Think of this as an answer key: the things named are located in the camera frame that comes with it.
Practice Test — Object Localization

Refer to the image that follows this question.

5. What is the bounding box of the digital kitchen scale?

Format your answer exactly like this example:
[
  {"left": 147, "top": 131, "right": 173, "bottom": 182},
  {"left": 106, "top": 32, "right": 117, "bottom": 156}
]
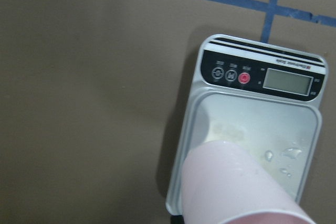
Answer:
[{"left": 166, "top": 34, "right": 329, "bottom": 216}]

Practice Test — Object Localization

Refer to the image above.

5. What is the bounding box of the pink paper cup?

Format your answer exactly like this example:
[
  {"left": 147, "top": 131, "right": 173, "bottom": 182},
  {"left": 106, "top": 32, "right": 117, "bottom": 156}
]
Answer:
[{"left": 181, "top": 141, "right": 314, "bottom": 223}]

